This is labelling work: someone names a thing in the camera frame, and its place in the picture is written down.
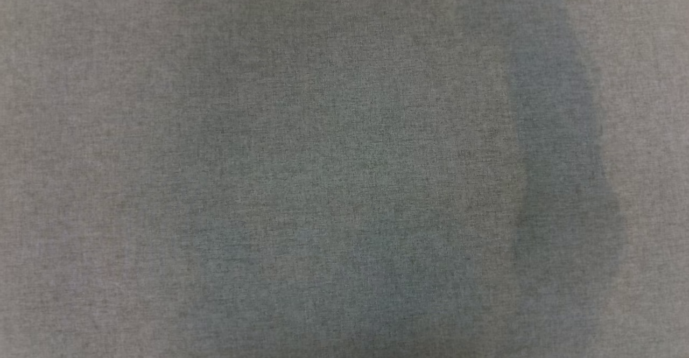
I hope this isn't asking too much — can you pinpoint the grey fabric upholstered surface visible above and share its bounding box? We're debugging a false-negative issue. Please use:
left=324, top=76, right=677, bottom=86
left=0, top=0, right=689, bottom=358

